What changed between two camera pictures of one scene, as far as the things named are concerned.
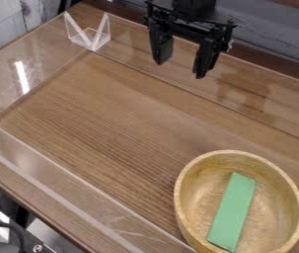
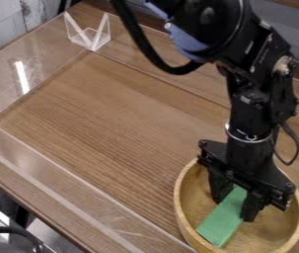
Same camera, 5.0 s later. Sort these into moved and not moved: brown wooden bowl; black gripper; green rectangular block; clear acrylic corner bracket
Moved: green rectangular block; black gripper
Not moved: clear acrylic corner bracket; brown wooden bowl
